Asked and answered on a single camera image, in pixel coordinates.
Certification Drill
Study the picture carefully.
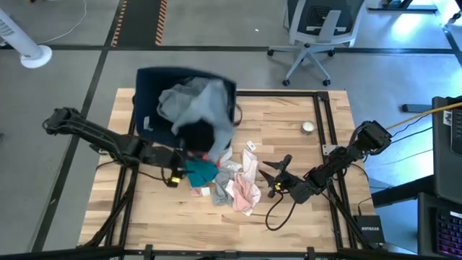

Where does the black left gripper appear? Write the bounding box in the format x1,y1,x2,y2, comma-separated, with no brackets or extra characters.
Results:
149,146,198,175

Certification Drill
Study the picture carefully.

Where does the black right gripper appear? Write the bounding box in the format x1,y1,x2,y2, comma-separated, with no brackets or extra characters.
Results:
258,155,308,192

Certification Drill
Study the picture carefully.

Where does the teal garment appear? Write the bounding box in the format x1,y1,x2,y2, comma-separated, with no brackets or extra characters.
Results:
184,158,220,189

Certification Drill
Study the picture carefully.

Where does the black garment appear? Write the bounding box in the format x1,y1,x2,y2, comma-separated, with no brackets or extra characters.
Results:
179,120,217,152

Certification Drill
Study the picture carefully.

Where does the light pink garment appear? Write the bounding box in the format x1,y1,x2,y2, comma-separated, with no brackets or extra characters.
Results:
230,148,262,217

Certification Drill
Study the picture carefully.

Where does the grey garment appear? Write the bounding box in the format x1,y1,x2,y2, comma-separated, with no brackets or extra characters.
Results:
212,169,236,207

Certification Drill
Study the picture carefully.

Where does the light blue denim garment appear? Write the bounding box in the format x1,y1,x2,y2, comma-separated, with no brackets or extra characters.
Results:
156,76,235,163

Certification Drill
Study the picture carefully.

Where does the navy white fabric bin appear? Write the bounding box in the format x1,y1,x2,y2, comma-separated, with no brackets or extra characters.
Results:
132,66,243,151

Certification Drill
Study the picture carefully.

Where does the black desk leg bar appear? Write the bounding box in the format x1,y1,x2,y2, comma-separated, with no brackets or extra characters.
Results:
370,175,436,209

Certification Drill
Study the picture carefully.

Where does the black desk foot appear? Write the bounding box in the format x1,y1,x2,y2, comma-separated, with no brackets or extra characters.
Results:
401,103,433,114

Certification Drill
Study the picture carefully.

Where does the white grey office chair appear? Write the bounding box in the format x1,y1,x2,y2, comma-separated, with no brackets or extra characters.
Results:
266,0,366,87

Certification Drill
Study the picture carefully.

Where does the black desk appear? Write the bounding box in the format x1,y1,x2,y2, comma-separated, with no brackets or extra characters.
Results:
417,192,462,259

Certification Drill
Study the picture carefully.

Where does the black computer case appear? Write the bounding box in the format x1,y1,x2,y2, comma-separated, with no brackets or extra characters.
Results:
431,95,462,206

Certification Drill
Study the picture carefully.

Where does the purple backlit keyboard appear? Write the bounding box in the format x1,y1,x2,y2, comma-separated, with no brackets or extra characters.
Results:
435,209,462,258

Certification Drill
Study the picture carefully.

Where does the black desk base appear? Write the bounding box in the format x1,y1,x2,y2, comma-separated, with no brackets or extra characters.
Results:
367,0,439,14

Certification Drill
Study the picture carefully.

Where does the white tower fan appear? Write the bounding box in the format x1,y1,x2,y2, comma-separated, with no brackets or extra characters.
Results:
0,7,53,69

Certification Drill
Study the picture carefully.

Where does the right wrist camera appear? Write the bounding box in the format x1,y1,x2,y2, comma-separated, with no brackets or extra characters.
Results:
266,182,286,199

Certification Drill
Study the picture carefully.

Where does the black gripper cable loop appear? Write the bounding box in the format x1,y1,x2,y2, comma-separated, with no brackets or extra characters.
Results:
265,191,297,232

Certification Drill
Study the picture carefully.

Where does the black aluminium table frame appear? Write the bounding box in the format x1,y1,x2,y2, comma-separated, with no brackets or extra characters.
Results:
0,89,427,260

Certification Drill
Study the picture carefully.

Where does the black Netgear network switch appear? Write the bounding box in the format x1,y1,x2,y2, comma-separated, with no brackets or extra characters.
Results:
352,214,386,246

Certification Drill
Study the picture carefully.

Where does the yellow cable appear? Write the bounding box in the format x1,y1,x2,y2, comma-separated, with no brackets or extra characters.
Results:
385,102,462,131

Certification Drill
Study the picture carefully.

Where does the white floor cable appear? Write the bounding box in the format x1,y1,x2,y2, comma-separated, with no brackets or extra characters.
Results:
38,0,88,45

